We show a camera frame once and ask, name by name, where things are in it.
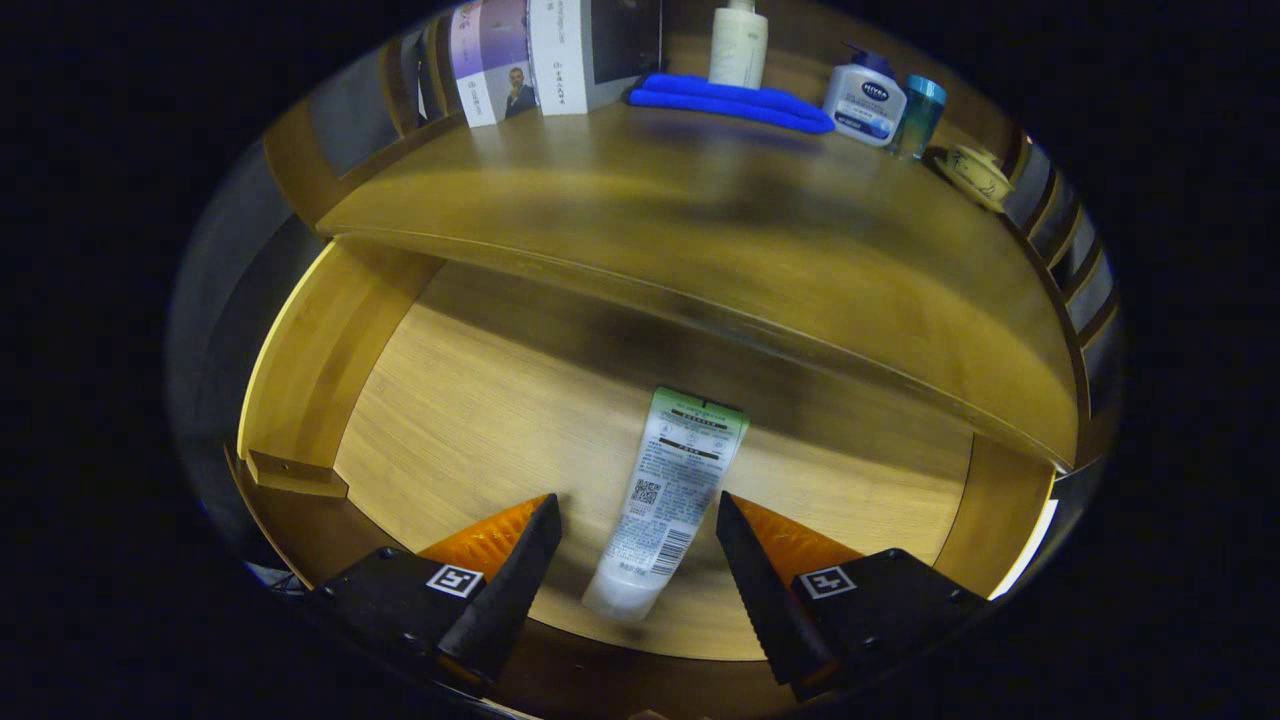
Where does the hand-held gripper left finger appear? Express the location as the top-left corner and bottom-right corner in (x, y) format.
(305, 492), (564, 691)

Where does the blue folded cloth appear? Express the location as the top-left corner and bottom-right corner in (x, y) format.
(627, 72), (836, 135)

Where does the yellow lidded teacup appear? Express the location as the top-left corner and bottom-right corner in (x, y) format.
(945, 143), (1013, 213)

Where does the teal glass bottle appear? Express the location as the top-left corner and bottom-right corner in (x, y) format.
(888, 74), (948, 161)

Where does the white book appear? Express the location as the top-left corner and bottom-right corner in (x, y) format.
(527, 0), (664, 116)

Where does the yellow saucer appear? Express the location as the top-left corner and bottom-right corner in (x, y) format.
(932, 148), (1009, 214)

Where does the wooden countertop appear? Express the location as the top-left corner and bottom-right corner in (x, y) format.
(315, 100), (1081, 471)

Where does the white blue-capped pump bottle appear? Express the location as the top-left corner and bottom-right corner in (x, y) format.
(822, 42), (908, 148)

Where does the white green tube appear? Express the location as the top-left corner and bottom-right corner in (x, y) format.
(582, 387), (751, 623)

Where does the brown wooden cabinet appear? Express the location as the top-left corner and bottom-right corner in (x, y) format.
(260, 0), (1129, 481)

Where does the brown wooden drawer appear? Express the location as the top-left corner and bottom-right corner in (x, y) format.
(225, 235), (1059, 716)

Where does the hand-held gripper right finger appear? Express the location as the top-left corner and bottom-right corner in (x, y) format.
(715, 490), (991, 701)

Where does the purple book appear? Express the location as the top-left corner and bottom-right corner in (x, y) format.
(448, 0), (541, 129)

